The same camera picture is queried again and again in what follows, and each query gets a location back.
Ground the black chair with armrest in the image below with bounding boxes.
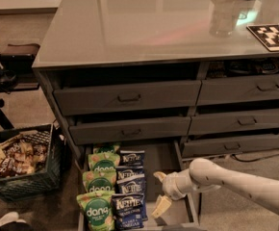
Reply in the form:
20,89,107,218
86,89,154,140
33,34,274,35
0,43,40,129

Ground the bottom left open drawer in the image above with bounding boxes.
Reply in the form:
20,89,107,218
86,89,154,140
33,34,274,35
77,141,201,231

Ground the grey drawer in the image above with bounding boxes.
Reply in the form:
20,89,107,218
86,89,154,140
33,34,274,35
69,116,190,145
189,109,279,135
53,80,201,116
197,74,279,106
182,134,279,158

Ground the white shoe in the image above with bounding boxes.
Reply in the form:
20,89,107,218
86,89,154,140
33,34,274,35
0,212,31,231

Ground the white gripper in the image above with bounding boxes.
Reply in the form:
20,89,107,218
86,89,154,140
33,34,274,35
151,169,199,218

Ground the middle left grey drawer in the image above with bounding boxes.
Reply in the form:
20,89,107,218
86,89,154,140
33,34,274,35
69,116,190,145

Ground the black white marker board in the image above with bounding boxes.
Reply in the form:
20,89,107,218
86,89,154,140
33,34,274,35
247,24,279,52

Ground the black floor cable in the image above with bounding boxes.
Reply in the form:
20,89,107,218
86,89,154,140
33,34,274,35
231,146,279,164

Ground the green dang bag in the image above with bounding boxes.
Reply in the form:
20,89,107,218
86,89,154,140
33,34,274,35
82,169,116,193
88,152,120,171
93,143,120,154
76,191,114,231

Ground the blue kettle chip bag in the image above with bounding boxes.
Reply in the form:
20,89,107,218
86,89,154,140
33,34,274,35
117,174,146,193
120,150,145,166
116,166,144,180
112,193,144,230

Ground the middle right grey drawer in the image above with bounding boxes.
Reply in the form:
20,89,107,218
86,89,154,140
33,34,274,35
189,109,279,135

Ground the brown snack bags pile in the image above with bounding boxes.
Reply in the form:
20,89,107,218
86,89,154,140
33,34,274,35
0,130,50,178

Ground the grey counter cabinet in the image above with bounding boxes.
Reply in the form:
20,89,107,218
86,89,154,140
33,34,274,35
33,0,279,159

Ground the back green Dang bag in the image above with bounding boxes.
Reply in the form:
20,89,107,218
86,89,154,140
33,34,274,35
93,143,120,154

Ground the dark green plastic crate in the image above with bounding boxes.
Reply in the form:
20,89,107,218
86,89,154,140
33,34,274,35
0,124,63,202

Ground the bottom right grey drawer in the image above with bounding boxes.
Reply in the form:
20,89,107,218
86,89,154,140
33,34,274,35
182,134,279,158

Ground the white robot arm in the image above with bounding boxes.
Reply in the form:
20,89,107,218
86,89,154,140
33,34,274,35
152,158,279,231

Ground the top right grey drawer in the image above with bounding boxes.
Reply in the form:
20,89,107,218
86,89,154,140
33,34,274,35
197,74,279,106

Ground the front green Dang bag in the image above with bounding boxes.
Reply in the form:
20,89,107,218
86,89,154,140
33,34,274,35
76,191,114,231

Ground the top left grey drawer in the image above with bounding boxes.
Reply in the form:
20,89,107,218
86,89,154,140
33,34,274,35
53,80,201,116

